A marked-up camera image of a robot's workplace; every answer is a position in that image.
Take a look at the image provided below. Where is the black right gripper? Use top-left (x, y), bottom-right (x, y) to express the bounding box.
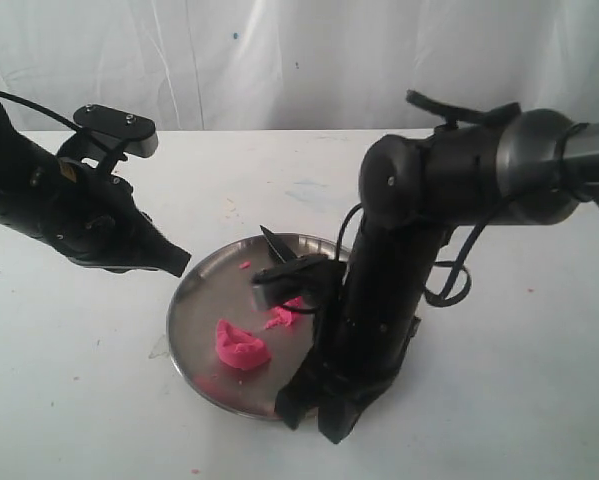
top-left (275, 315), bottom-right (421, 444)

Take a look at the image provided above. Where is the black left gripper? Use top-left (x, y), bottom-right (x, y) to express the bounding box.
top-left (28, 149), bottom-right (191, 277)

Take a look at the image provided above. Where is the pink dough cut piece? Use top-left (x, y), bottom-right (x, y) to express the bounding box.
top-left (264, 297), bottom-right (304, 330)

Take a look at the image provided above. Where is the round steel plate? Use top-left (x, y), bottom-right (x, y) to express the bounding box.
top-left (167, 235), bottom-right (313, 420)

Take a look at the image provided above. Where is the black knife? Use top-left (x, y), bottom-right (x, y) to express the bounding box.
top-left (260, 225), bottom-right (299, 265)

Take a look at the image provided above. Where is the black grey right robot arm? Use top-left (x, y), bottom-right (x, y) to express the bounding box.
top-left (275, 109), bottom-right (599, 443)

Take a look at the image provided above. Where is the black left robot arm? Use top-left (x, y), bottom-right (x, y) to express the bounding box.
top-left (0, 91), bottom-right (191, 277)

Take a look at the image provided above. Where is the white backdrop curtain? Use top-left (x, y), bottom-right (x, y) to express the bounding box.
top-left (0, 1), bottom-right (599, 130)

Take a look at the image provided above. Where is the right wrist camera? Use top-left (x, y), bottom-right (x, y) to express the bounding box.
top-left (251, 254), bottom-right (346, 311)

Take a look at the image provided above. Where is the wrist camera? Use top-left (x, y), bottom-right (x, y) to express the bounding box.
top-left (73, 104), bottom-right (158, 158)
top-left (251, 254), bottom-right (346, 311)

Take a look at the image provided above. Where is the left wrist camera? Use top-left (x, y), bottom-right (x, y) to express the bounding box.
top-left (73, 104), bottom-right (158, 158)

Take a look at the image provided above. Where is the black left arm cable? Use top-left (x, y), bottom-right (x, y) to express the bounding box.
top-left (0, 83), bottom-right (130, 176)

